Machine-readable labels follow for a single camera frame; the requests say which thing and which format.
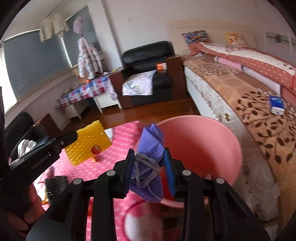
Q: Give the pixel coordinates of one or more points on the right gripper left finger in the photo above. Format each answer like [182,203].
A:
[66,218]

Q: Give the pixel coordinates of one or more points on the blue tissue pack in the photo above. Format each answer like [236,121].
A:
[276,105]

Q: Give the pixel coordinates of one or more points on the floral cloth on armchair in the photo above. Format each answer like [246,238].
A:
[139,84]

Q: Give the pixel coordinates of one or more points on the white bed headboard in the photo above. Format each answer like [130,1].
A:
[215,30]

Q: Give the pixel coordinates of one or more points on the pink plastic trash bucket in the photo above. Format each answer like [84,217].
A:
[205,146]

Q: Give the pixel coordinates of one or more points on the orange box on armrest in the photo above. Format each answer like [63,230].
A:
[161,66]

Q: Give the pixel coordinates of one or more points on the pink polka dot blanket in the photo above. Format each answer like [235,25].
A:
[118,205]

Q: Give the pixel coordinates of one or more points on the hanging floral puffer jacket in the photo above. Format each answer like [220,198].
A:
[89,63]

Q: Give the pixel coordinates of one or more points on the plaid covered side table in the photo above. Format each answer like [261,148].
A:
[100,90]

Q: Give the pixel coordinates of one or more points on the left human hand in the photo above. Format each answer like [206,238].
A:
[31,216]

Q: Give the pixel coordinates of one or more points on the window with grey blinds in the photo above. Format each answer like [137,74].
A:
[26,63]

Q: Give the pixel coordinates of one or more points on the purple face mask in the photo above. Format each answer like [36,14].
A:
[146,181]

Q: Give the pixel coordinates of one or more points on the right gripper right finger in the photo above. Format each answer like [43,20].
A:
[212,208]

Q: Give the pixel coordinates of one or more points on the black foam fruit net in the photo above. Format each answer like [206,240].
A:
[55,186]

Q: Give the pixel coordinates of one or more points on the bed with brown leaf blanket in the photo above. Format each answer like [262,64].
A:
[267,140]

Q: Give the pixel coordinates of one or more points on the black armchair by window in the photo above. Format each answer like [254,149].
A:
[24,128]

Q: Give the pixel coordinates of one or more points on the yellow floral pillow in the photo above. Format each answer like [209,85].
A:
[236,40]

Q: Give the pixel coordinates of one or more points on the hanging cream cardigan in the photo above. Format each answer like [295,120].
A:
[52,25]

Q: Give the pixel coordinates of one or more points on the white cloth on armchair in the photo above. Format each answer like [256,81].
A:
[25,146]

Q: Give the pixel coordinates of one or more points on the yellow foam fruit net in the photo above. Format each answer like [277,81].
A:
[92,140]

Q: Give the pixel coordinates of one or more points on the black armchair by bed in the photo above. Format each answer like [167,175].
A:
[167,85]

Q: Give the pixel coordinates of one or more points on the hanging pink hat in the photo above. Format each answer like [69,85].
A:
[78,25]

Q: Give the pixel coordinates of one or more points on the colourful cartoon pillow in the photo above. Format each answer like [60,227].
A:
[195,37]

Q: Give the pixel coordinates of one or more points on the rolled red polka dot quilt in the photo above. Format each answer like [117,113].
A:
[267,65]

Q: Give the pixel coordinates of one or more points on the white wardrobe doors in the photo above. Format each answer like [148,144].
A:
[278,36]

